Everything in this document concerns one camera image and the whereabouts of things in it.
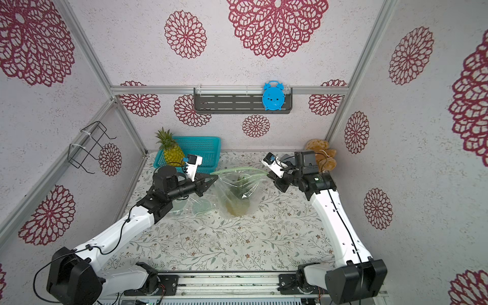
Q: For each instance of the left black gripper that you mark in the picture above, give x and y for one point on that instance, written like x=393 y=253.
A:
x=197 y=185

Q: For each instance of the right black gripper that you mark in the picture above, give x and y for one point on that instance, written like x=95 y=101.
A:
x=287 y=181

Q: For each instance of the zip-top bag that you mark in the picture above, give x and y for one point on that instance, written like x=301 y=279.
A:
x=193 y=205
x=256 y=176

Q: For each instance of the greenish pineapple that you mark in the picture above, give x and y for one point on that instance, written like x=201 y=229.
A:
x=237 y=193

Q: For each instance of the yellow pineapple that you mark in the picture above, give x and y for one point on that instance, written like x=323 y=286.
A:
x=173 y=154

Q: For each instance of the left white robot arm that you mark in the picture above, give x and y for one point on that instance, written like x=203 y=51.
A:
x=76 y=275

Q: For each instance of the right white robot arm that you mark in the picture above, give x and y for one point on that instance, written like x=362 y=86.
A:
x=357 y=275

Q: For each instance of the teal plastic basket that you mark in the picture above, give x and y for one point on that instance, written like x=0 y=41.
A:
x=209 y=148

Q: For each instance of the brown teddy bear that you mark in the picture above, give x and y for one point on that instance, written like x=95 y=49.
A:
x=324 y=155

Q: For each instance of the blue alarm clock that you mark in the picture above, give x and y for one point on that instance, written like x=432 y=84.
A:
x=273 y=96

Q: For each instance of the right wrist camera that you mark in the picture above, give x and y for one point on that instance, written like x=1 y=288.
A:
x=274 y=164

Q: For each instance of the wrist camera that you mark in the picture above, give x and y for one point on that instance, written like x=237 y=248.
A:
x=274 y=164
x=191 y=164

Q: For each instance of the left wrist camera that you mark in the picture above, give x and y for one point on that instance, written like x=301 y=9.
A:
x=191 y=164

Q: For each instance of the grey wall shelf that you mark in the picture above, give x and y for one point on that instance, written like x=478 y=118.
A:
x=246 y=103

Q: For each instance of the metal base rail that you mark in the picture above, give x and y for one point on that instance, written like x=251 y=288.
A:
x=267 y=287

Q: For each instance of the black wire rack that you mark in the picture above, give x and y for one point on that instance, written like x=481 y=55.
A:
x=92 y=135

